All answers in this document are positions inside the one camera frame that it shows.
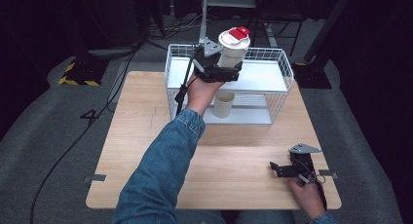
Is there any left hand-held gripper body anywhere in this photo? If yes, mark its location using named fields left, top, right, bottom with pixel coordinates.
left=193, top=38, right=228, bottom=84

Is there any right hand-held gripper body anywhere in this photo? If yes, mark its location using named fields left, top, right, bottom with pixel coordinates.
left=286, top=142, right=323, bottom=186

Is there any white cup with red lid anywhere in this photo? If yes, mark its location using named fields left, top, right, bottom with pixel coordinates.
left=216, top=25, right=252, bottom=69

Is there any white wire shelf rack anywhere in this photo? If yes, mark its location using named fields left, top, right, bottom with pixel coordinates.
left=164, top=43, right=296, bottom=127

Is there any beige paper cup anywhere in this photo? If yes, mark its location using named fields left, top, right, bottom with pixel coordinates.
left=212, top=91, right=236, bottom=119

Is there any person's right hand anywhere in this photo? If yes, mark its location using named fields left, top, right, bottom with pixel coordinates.
left=288, top=176, right=326, bottom=220

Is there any person's left hand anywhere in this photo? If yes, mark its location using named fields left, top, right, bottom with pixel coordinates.
left=186, top=71, right=226, bottom=117

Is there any grey metal stand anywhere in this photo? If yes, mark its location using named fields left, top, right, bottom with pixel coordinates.
left=198, top=0, right=261, bottom=45

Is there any black stand with base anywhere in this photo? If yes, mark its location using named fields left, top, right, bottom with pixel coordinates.
left=291, top=0, right=357, bottom=91

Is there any yellow black striped stand base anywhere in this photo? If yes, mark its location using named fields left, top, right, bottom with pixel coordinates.
left=57, top=57, right=110, bottom=88

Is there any grey metal table bracket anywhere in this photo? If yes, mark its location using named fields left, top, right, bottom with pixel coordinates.
left=83, top=173, right=108, bottom=185
left=318, top=168, right=340, bottom=181

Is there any left hand-held gripper black cable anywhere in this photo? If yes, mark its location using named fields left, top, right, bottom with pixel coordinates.
left=174, top=53, right=200, bottom=118

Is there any hand-held gripper black cable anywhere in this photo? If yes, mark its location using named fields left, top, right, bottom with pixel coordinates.
left=301, top=159, right=328, bottom=212
left=174, top=53, right=200, bottom=118

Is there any right hand-held gripper black cable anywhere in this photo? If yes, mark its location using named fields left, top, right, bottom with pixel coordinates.
left=301, top=159, right=328, bottom=212

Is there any bundle of floor cables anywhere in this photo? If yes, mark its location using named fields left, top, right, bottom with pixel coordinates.
left=144, top=12, right=203, bottom=43

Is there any long black floor cable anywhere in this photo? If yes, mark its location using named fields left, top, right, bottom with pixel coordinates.
left=29, top=47, right=141, bottom=224

